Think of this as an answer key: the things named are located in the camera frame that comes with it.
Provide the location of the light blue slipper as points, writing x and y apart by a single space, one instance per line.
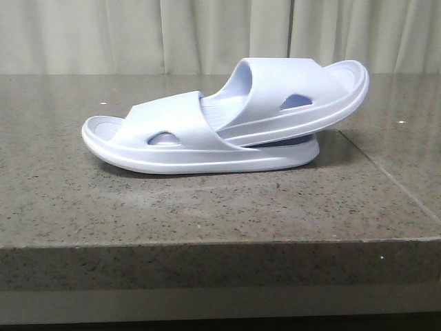
273 99
171 136

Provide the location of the beige curtain left panel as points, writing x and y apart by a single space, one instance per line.
140 37

